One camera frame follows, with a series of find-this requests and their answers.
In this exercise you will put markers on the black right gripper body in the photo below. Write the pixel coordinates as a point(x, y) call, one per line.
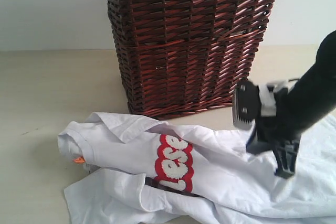
point(270, 132)

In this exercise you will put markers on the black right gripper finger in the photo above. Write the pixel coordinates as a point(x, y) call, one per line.
point(246, 104)
point(286, 155)

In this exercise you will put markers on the white t-shirt red lettering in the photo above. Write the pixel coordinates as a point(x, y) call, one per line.
point(145, 170)

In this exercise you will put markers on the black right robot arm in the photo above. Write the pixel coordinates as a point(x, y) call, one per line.
point(313, 95)

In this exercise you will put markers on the dark brown wicker basket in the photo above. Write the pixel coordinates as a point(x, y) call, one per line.
point(181, 57)

